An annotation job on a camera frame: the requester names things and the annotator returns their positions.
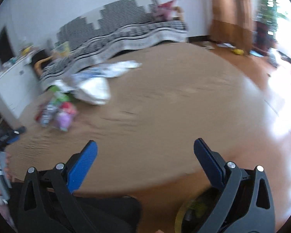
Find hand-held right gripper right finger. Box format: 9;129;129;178
193;138;275;233

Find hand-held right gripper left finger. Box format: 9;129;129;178
17;140;99;233

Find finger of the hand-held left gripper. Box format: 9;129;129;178
5;126;27;144

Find blue white wrapper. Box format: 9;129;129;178
39;103;59;128

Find green white packet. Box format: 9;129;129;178
48;85;72;105

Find translucent plastic bag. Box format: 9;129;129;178
71;74;111;105

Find white tissue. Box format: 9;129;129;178
84;60;142;78

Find small red wrapper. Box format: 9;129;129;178
35;104;45;122

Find person's pink fleece clothing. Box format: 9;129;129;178
0;194;17;233

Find white cabinet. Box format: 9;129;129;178
0;53;43;127

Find purple packet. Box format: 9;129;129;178
54;112;74;131

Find red packet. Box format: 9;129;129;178
61;102;77;114

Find silver foil wrapper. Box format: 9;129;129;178
54;79;75;94

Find black side box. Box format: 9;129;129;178
31;50;49;66

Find dark rectangular panel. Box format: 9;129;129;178
0;27;15;59

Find colourful picture book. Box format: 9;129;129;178
55;41;71;55

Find scattered papers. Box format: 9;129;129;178
216;42;236;49

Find white plastic bag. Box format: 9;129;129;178
268;49;280;67

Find black white striped blanket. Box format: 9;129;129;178
40;21;188;90

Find brown curtain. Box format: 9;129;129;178
210;0;255;51

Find black white patterned sofa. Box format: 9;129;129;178
34;0;188;90

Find pink cloth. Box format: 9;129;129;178
156;1;177;21

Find potted plant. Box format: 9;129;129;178
252;0;289;54

